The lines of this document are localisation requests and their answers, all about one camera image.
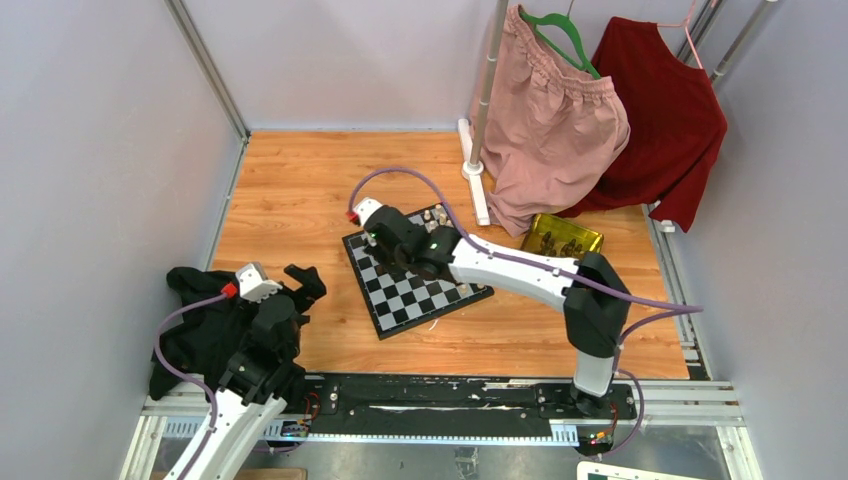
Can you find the black white chess board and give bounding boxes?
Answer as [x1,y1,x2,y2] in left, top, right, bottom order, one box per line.
[342,231,494,340]

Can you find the yellow transparent piece tray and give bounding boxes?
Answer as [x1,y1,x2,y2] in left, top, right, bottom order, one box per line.
[520,214,604,259]

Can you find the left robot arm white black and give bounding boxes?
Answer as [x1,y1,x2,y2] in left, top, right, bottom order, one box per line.
[149,262,327,479]

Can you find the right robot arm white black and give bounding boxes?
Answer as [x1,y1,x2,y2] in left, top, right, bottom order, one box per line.
[351,198,629,418]

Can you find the row of light chess pieces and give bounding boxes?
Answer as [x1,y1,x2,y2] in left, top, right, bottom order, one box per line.
[417,204,474,295]

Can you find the dark chess pieces in tray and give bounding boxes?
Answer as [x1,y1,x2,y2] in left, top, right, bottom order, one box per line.
[539,232,586,259]

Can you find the black cloth heap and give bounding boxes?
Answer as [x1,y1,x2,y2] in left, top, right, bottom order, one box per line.
[160,267,258,390]

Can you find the white clothes rack stand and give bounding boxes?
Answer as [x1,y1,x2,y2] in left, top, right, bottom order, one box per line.
[457,0,509,226]

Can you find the pink hanging shorts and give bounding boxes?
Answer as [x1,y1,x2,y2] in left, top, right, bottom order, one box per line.
[480,4,631,237]

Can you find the green clothes hanger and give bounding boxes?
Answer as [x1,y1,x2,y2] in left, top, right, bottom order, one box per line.
[519,10,603,82]

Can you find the dark red hanging shirt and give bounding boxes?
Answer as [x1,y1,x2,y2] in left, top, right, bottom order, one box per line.
[561,17,728,231]

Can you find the pink clothes hanger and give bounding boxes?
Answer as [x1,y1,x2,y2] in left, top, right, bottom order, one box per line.
[657,0,704,70]

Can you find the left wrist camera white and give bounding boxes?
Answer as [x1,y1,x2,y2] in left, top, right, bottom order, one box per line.
[220,262,283,303]

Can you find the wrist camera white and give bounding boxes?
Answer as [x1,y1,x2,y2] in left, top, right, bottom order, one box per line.
[220,262,283,303]
[346,197,383,226]

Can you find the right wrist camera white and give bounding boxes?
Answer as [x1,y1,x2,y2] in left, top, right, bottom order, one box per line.
[346,197,383,226]

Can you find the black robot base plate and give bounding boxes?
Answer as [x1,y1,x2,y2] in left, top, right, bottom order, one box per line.
[284,373,641,455]

